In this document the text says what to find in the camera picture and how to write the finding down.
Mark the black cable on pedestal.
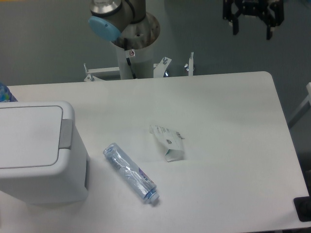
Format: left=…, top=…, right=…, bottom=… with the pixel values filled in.
left=123, top=37, right=137, bottom=80

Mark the white plastic trash can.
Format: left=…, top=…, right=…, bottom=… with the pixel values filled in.
left=0, top=101, right=90, bottom=204

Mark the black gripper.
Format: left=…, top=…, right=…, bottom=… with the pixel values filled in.
left=223, top=0, right=284, bottom=40

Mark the clear plastic water bottle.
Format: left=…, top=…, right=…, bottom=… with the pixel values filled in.
left=103, top=143, right=159, bottom=204

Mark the white metal frame right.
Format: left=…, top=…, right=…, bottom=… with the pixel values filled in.
left=288, top=83, right=311, bottom=129

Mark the crumpled white paper carton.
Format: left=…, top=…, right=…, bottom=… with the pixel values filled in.
left=149, top=125, right=185, bottom=162

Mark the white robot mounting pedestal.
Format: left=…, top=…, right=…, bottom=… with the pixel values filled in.
left=115, top=46, right=154, bottom=80

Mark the blue patterned bottle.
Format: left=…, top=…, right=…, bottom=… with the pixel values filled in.
left=0, top=83, right=17, bottom=102

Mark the white bracket with bolts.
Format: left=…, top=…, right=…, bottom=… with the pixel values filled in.
left=83, top=51, right=196, bottom=82

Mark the black clamp at table edge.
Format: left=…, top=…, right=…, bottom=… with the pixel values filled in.
left=294, top=196, right=311, bottom=222

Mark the grey trash can push button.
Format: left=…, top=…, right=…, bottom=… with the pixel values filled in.
left=59, top=119, right=73, bottom=149

